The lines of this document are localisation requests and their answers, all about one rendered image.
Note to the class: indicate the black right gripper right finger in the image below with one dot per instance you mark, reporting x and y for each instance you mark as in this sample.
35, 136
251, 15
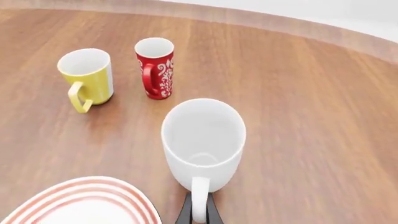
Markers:
213, 211

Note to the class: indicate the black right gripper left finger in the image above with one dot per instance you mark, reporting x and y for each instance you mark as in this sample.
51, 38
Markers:
185, 211

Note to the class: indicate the white plate with red rings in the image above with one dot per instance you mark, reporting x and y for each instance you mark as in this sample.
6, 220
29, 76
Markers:
81, 203

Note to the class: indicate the red mug with white pattern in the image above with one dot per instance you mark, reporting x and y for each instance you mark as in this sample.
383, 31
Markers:
158, 70

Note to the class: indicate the yellow and white mug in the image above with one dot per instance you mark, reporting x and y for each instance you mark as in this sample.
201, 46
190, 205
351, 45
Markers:
90, 77

